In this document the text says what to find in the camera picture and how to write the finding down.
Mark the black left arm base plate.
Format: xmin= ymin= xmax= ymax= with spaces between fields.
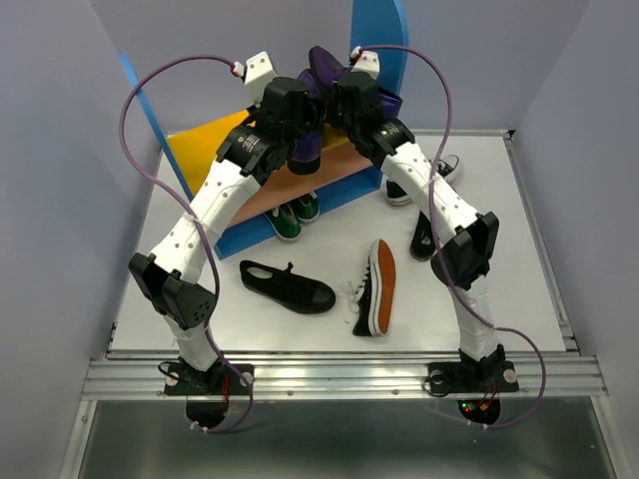
xmin=158 ymin=361 xmax=249 ymax=397

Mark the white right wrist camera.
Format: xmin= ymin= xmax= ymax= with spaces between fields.
xmin=349 ymin=47 xmax=380 ymax=80

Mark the black sneaker orange sole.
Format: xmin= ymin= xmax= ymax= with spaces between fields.
xmin=351 ymin=239 xmax=396 ymax=337

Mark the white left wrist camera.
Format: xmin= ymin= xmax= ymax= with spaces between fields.
xmin=245 ymin=51 xmax=278 ymax=96

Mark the all-black lace sneaker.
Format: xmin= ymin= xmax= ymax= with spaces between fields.
xmin=239 ymin=259 xmax=336 ymax=314

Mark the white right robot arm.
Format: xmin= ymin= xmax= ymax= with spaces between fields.
xmin=326 ymin=72 xmax=505 ymax=389

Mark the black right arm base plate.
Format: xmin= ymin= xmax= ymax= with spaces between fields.
xmin=421 ymin=361 xmax=519 ymax=397

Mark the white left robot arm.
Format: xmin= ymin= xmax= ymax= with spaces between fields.
xmin=129 ymin=77 xmax=320 ymax=393

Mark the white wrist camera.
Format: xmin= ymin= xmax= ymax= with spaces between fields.
xmin=349 ymin=47 xmax=380 ymax=80
xmin=245 ymin=51 xmax=278 ymax=96

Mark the yellow top shelf board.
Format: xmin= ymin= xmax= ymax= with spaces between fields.
xmin=168 ymin=110 xmax=350 ymax=196

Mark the purple loafer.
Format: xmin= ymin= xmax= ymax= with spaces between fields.
xmin=309 ymin=46 xmax=403 ymax=119
xmin=288 ymin=69 xmax=324 ymax=176

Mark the black white-laced sneaker upright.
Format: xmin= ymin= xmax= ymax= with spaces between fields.
xmin=385 ymin=155 xmax=461 ymax=207

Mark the pink middle shelf board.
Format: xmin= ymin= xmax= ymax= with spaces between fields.
xmin=230 ymin=143 xmax=373 ymax=227

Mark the aluminium mounting rail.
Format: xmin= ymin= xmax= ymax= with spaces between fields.
xmin=81 ymin=352 xmax=608 ymax=401

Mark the all-black slip-on shoe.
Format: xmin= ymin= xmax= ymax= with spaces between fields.
xmin=409 ymin=213 xmax=435 ymax=261

